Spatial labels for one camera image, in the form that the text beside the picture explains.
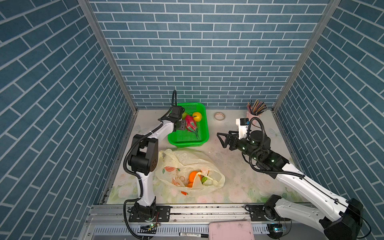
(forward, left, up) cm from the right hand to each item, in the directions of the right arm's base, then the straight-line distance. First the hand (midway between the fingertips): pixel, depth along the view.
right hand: (221, 131), depth 71 cm
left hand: (+20, +26, -19) cm, 38 cm away
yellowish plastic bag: (-10, +21, -30) cm, 38 cm away
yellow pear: (+29, +15, -22) cm, 40 cm away
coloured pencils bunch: (+37, -27, -18) cm, 49 cm away
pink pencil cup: (+31, -22, -21) cm, 43 cm away
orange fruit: (-13, +14, -25) cm, 31 cm away
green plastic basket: (+14, +24, -29) cm, 40 cm away
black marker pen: (-39, +6, -29) cm, 49 cm away
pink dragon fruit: (+21, +19, -22) cm, 35 cm away
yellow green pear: (+30, +25, -22) cm, 45 cm away
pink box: (-36, -6, -27) cm, 45 cm away
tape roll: (+37, -1, -29) cm, 47 cm away
